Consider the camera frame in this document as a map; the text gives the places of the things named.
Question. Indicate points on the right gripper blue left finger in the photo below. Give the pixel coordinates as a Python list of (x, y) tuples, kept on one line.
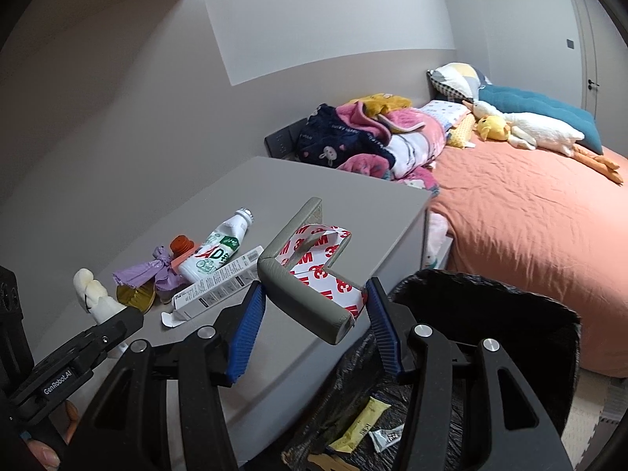
[(243, 335)]

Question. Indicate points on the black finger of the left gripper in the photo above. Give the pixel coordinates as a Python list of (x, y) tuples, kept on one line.
[(112, 334)]

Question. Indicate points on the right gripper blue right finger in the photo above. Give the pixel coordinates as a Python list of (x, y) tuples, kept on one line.
[(382, 325)]

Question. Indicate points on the long white cardboard box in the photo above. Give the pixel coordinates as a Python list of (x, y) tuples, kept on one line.
[(206, 293)]

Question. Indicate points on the grey foam corner guard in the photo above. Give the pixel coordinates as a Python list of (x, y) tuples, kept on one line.
[(295, 270)]

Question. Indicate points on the white AD milk bottle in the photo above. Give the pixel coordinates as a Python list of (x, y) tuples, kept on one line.
[(218, 248)]

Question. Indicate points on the purple pleated paper wrapper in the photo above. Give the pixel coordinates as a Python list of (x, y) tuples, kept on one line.
[(158, 270)]

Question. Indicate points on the pink rectangular box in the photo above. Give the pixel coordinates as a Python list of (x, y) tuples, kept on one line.
[(177, 262)]

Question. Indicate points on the orange ribbed plastic cap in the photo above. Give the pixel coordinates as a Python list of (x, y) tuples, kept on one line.
[(181, 245)]

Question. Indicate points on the black trash bin bag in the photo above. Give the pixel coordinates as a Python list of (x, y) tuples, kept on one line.
[(489, 372)]

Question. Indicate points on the left hand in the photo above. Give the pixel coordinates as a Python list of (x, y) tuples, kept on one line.
[(45, 454)]

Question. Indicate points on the gold foil cup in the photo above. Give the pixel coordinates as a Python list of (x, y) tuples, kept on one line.
[(141, 298)]

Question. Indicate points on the yellow snack wrapper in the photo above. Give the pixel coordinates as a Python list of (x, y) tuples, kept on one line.
[(360, 426)]

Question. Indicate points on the silver small wrapper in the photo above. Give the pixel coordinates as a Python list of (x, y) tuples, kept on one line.
[(383, 439)]

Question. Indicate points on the bed with orange sheet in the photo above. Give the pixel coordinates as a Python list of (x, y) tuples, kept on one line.
[(544, 223)]

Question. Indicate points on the pink fleece blanket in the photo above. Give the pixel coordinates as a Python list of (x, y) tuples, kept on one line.
[(415, 139)]

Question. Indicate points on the foam puzzle floor mat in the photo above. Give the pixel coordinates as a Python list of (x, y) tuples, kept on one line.
[(598, 406)]

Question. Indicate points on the dotted white pillow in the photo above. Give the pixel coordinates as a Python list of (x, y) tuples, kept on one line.
[(447, 114)]

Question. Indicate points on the mustard yellow cloth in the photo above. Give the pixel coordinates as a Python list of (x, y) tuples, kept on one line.
[(382, 104)]

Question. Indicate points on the yellow duck plush toy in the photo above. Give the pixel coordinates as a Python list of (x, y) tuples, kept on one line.
[(493, 128)]

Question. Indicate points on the white goose plush toy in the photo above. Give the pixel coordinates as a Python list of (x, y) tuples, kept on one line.
[(531, 131)]

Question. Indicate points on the teal tufted cushion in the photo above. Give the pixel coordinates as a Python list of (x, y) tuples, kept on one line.
[(514, 100)]

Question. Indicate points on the checkered white pillow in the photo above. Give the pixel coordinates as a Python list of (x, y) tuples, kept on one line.
[(458, 81)]

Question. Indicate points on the grey door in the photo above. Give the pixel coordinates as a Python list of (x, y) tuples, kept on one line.
[(604, 73)]

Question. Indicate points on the black wall switch panel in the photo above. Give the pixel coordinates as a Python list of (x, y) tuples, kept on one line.
[(282, 144)]

